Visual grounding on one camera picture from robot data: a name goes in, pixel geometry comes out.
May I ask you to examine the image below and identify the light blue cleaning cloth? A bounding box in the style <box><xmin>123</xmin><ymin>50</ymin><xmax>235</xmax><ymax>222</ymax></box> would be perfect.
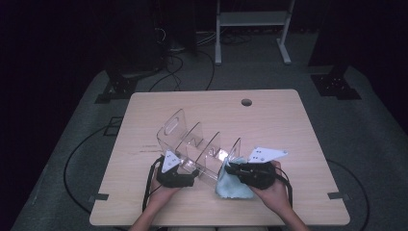
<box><xmin>215</xmin><ymin>156</ymin><xmax>254</xmax><ymax>200</ymax></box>

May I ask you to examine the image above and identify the black tape strip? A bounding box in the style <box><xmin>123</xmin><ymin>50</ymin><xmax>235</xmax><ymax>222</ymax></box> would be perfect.
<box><xmin>326</xmin><ymin>191</ymin><xmax>352</xmax><ymax>201</ymax></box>
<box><xmin>88</xmin><ymin>192</ymin><xmax>110</xmax><ymax>204</ymax></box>

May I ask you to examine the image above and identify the person's right hand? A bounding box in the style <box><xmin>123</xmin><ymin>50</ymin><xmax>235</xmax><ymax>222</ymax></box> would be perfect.
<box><xmin>251</xmin><ymin>161</ymin><xmax>290</xmax><ymax>215</ymax></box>

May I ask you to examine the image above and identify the left hand-held gripper cable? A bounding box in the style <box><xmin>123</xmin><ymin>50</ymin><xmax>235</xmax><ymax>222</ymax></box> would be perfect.
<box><xmin>141</xmin><ymin>156</ymin><xmax>166</xmax><ymax>213</ymax></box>

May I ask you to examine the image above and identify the black tape square outline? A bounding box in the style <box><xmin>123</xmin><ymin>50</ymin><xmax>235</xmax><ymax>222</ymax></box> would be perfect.
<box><xmin>103</xmin><ymin>116</ymin><xmax>124</xmax><ymax>137</ymax></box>

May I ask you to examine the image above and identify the right hand-held gripper cable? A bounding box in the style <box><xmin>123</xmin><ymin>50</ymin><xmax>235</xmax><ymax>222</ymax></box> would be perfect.
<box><xmin>273</xmin><ymin>172</ymin><xmax>293</xmax><ymax>210</ymax></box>

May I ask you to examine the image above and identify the clear acrylic divided organizer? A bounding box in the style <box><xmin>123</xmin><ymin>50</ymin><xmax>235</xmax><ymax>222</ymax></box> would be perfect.
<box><xmin>156</xmin><ymin>108</ymin><xmax>242</xmax><ymax>189</ymax></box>

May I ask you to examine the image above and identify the black stand base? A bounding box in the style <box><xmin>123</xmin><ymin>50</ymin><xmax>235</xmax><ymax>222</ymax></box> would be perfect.
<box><xmin>94</xmin><ymin>68</ymin><xmax>139</xmax><ymax>104</ymax></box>
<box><xmin>310</xmin><ymin>65</ymin><xmax>362</xmax><ymax>101</ymax></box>

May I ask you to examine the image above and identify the person's left hand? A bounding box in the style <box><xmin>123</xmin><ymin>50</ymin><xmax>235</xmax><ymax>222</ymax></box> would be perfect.
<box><xmin>148</xmin><ymin>169</ymin><xmax>181</xmax><ymax>210</ymax></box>

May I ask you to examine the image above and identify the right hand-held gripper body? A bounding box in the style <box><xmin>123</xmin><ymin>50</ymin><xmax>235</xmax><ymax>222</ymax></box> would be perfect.
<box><xmin>240</xmin><ymin>146</ymin><xmax>289</xmax><ymax>191</ymax></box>

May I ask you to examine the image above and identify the white metal stand frame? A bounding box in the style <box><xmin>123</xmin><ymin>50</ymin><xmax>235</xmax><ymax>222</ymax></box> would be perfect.
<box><xmin>215</xmin><ymin>0</ymin><xmax>296</xmax><ymax>65</ymax></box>

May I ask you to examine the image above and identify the black floor cable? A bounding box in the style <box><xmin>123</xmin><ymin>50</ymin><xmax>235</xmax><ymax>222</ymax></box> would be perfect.
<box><xmin>326</xmin><ymin>158</ymin><xmax>370</xmax><ymax>231</ymax></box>
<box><xmin>63</xmin><ymin>124</ymin><xmax>112</xmax><ymax>215</ymax></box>

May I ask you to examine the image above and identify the tangle of black cables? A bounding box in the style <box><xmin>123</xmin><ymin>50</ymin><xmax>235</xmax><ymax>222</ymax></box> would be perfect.
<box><xmin>148</xmin><ymin>47</ymin><xmax>216</xmax><ymax>92</ymax></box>

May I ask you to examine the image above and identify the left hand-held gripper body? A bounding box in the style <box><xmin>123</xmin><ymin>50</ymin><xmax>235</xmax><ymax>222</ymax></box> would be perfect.
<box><xmin>156</xmin><ymin>149</ymin><xmax>195</xmax><ymax>189</ymax></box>

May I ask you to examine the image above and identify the hand-held gripper cable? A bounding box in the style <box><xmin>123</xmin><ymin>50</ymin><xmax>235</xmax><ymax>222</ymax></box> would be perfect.
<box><xmin>141</xmin><ymin>156</ymin><xmax>166</xmax><ymax>213</ymax></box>
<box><xmin>273</xmin><ymin>172</ymin><xmax>293</xmax><ymax>210</ymax></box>

